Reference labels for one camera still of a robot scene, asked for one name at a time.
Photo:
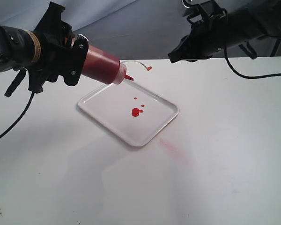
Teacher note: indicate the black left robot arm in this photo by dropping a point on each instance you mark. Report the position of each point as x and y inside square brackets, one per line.
[18, 51]

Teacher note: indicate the white rectangular plastic tray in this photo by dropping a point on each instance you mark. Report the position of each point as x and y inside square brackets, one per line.
[110, 106]

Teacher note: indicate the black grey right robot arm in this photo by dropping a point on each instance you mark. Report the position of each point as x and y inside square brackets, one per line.
[257, 20]

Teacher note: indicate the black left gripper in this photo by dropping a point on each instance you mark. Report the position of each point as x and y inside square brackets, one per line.
[60, 53]

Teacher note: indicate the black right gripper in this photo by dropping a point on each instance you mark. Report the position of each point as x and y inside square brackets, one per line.
[202, 17]

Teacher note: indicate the red sauce squeeze bottle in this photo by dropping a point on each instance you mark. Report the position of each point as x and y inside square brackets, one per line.
[104, 67]

